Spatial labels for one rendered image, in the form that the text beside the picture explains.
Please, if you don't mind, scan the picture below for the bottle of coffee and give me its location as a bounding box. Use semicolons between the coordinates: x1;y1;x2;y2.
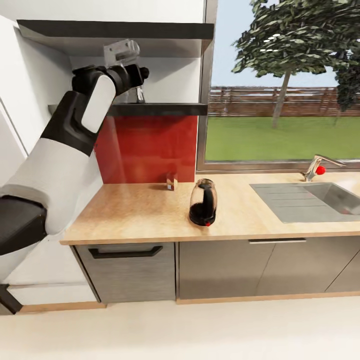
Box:
127;85;145;104

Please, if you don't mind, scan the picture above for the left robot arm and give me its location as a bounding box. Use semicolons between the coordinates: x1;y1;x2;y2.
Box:
0;39;150;281

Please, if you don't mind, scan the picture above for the electric kettle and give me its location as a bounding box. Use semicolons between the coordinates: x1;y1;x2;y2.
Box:
189;178;218;226

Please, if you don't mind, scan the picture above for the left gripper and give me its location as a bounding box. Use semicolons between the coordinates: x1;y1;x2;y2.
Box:
110;63;150;94

